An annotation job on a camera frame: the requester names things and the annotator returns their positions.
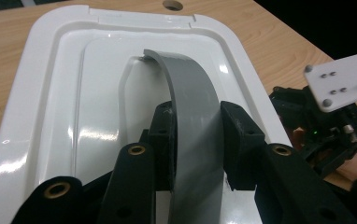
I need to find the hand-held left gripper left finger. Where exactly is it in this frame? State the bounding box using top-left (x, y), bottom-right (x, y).
top-left (148, 100), bottom-right (178, 192)

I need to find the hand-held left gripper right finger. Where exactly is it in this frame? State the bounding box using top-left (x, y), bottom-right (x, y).
top-left (220, 100), bottom-right (266, 191)

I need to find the white lid with grey handle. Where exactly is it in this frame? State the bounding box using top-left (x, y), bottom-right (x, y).
top-left (0, 4), bottom-right (293, 224)

